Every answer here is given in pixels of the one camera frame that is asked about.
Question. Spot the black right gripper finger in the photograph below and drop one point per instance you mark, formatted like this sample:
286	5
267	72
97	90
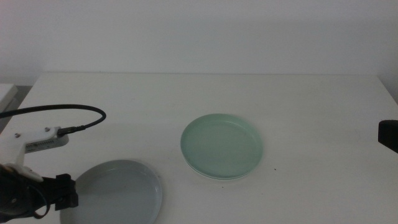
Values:
388	135

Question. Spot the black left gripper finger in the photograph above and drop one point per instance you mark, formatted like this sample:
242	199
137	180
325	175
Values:
66	202
66	183

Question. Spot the grey shallow bowl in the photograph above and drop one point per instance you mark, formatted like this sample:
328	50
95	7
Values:
121	196

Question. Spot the white shallow bowl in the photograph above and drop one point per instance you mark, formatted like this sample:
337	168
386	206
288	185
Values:
214	179

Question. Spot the pale green shallow bowl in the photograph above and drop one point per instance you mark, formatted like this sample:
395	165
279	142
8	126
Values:
220	146

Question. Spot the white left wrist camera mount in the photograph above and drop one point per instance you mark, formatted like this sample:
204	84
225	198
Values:
21	144

